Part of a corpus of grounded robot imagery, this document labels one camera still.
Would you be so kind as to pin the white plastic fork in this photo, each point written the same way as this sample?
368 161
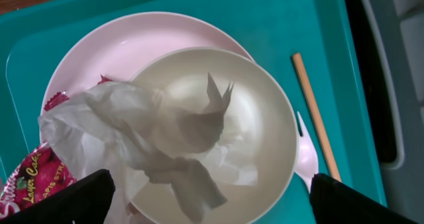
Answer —
307 164

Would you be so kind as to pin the pink plate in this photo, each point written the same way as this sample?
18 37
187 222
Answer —
120 48

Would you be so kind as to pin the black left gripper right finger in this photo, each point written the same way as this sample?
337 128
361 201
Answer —
334 202

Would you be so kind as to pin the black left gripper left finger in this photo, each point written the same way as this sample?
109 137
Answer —
87 202

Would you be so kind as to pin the red snack wrapper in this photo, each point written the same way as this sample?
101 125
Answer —
40 175

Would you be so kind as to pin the cream bowl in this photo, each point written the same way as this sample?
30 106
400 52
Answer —
227 112

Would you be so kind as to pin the wooden chopstick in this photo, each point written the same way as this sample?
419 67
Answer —
316 116

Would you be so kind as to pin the white tissue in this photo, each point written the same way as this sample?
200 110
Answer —
145 136

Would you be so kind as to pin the grey dish rack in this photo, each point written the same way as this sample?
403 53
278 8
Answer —
388 39

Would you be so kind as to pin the teal plastic tray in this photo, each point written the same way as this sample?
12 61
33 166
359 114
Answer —
35 39

